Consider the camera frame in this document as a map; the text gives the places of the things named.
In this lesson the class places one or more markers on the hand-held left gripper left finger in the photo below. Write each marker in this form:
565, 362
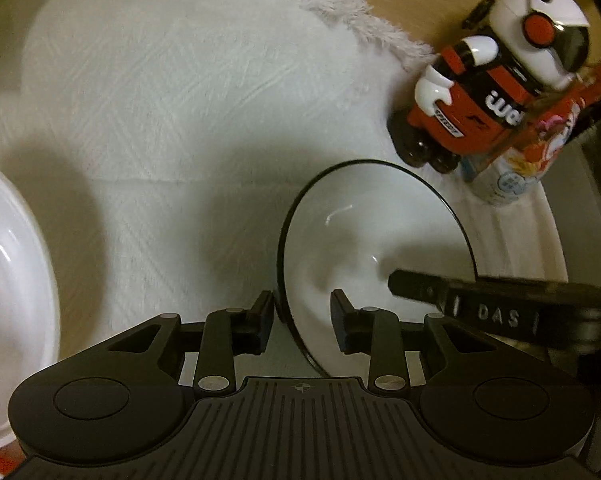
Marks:
266, 322

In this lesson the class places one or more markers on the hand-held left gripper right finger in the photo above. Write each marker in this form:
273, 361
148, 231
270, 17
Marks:
337, 322

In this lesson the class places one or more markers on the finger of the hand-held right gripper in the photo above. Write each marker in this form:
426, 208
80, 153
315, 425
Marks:
415, 285

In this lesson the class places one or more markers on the white bowl with black rim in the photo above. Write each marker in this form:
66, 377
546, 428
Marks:
375, 210

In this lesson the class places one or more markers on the white round deep plate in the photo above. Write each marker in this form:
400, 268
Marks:
10, 310

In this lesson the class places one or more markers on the printed drink can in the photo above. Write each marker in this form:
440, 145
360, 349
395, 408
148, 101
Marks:
533, 152

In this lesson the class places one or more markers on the red and white robot toy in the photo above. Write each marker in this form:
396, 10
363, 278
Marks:
480, 100

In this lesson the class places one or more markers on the white fringed cloth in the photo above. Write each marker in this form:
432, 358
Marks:
180, 110

